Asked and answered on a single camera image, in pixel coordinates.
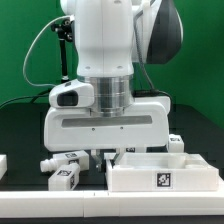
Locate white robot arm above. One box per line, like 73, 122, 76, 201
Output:
44, 0, 183, 154

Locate black camera on stand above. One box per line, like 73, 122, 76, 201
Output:
51, 19, 73, 83

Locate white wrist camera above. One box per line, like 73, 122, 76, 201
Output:
49, 79, 94, 108

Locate grey camera cable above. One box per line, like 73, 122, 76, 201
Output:
22, 15, 72, 89

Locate white U-shaped obstacle fence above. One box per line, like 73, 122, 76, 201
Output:
0, 153, 224, 219

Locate black cables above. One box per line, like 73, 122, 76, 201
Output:
0, 87, 54, 110

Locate white square table top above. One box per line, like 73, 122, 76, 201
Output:
104, 153, 219, 192

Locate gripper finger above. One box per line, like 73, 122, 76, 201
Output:
91, 150, 102, 171
113, 148, 125, 165

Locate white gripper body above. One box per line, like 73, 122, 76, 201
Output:
44, 96, 171, 152

